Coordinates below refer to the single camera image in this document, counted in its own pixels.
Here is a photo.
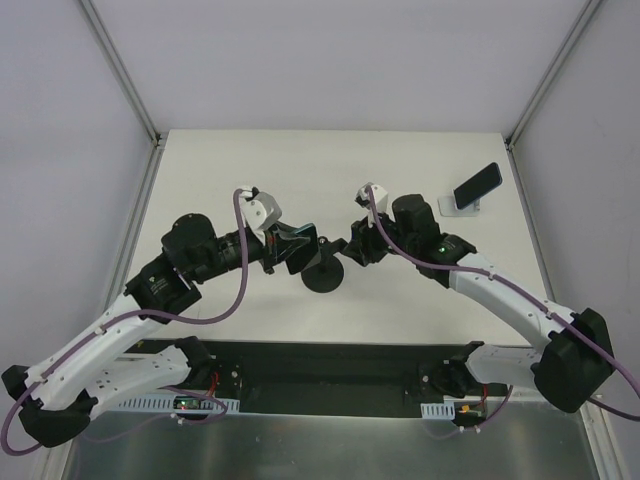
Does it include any left white cable duct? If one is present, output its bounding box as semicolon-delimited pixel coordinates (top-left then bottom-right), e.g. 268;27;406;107
106;393;240;415

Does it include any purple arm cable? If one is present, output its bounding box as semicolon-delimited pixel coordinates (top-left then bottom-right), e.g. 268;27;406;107
0;188;251;451
364;184;640;441

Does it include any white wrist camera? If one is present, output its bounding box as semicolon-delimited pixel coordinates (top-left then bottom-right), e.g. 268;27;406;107
239;186;282;246
355;182;389;227

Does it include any white cable duct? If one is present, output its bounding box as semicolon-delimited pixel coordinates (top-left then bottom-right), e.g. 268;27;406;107
106;393;240;415
420;401;456;421

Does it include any blue smartphone black screen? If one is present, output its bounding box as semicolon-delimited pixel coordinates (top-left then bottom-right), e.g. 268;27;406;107
453;162;503;209

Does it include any white folding phone stand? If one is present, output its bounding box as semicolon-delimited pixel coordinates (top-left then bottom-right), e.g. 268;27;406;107
437;195;480;218

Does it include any aluminium frame post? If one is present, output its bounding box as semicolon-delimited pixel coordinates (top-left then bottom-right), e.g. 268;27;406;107
74;0;166;149
502;0;606;149

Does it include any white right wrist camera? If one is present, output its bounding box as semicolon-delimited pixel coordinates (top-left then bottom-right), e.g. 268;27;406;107
355;182;389;227

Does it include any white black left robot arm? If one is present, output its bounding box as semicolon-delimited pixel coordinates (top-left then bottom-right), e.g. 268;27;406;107
1;213;319;455

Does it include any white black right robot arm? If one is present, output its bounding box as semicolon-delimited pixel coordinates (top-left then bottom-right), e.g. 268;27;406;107
343;183;614;413

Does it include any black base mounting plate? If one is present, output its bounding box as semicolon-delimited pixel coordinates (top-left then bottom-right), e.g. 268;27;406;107
178;341;463;418

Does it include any right aluminium frame post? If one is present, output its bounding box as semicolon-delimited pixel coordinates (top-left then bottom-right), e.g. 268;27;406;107
502;0;606;149

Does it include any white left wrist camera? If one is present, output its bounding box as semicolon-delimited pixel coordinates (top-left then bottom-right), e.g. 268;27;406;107
239;186;282;246

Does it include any black round-base phone holder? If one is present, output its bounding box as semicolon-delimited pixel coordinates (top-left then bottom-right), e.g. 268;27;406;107
301;237;347;294

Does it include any left aluminium frame post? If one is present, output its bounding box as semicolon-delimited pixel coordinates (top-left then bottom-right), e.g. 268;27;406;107
74;0;166;149

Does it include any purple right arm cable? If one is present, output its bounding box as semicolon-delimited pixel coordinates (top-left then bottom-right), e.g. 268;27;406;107
364;184;640;441

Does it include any right white cable duct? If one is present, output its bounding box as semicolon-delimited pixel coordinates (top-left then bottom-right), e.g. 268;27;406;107
420;401;456;421

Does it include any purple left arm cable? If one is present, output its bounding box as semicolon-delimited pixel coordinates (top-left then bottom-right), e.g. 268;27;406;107
0;188;251;451

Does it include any teal smartphone black screen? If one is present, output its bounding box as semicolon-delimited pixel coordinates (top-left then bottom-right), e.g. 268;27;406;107
285;223;321;275

